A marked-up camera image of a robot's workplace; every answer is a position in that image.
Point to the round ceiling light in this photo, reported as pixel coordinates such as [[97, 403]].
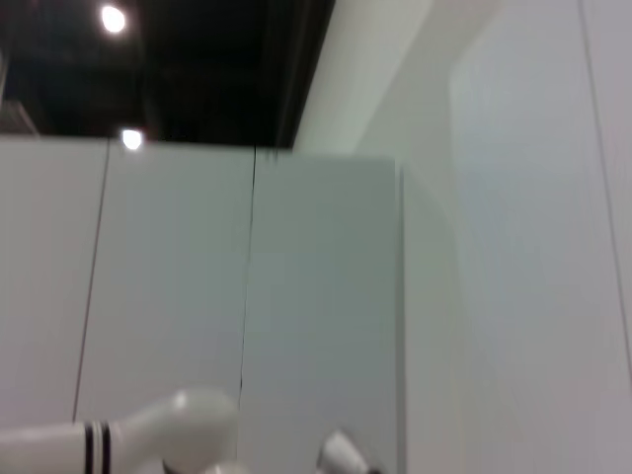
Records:
[[132, 138], [112, 19]]

